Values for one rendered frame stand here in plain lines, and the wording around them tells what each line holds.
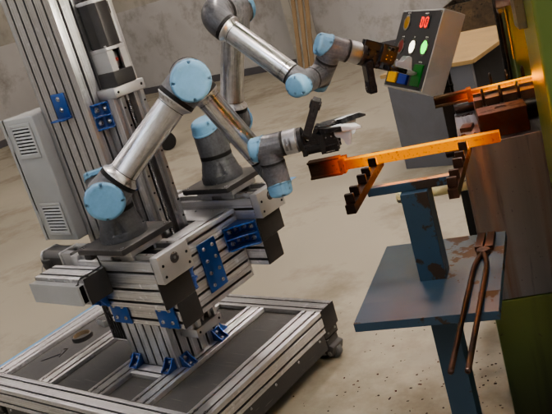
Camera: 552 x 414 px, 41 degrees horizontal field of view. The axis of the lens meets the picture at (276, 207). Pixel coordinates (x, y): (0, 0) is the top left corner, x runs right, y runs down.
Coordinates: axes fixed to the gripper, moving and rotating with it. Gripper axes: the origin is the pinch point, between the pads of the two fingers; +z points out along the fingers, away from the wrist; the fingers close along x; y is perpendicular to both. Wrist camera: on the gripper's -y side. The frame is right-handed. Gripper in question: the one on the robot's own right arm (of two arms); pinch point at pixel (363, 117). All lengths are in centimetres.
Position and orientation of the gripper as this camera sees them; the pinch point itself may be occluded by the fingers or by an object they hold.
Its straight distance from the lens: 215.4
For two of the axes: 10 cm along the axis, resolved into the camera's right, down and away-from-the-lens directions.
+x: -1.9, 3.4, -9.2
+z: 9.4, -1.9, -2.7
